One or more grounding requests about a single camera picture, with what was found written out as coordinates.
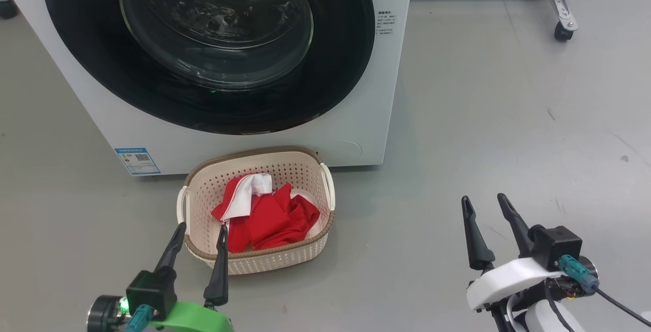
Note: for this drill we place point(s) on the blue energy label sticker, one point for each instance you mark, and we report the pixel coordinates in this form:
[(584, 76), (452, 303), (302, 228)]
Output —
[(137, 161)]

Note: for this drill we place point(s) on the beige perforated laundry basket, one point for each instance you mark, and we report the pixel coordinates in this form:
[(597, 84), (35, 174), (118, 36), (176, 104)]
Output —
[(300, 174)]

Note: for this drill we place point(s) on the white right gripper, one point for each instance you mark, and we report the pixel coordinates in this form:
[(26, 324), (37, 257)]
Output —
[(503, 283)]

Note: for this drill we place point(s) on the red and white garment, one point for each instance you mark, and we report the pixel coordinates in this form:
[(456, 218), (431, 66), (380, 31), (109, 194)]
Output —
[(274, 220)]

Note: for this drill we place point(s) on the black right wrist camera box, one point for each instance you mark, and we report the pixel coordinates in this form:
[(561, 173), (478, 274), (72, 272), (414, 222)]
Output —
[(557, 248)]

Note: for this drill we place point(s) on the small printed text label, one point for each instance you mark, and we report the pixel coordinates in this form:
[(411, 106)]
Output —
[(385, 23)]

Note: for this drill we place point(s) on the white front-load washing machine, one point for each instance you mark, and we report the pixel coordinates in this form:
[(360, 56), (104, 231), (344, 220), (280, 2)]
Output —
[(386, 93)]

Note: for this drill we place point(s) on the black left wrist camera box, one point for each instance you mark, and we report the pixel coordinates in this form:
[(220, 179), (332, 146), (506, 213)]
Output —
[(150, 291)]

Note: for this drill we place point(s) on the black caster wheel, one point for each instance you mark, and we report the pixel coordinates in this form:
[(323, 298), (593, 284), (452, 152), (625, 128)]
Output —
[(7, 6), (563, 32)]

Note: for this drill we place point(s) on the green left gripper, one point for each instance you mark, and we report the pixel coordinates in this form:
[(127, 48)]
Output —
[(198, 319)]

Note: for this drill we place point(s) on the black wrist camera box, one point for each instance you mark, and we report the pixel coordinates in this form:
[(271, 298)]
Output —
[(557, 248), (150, 291)]

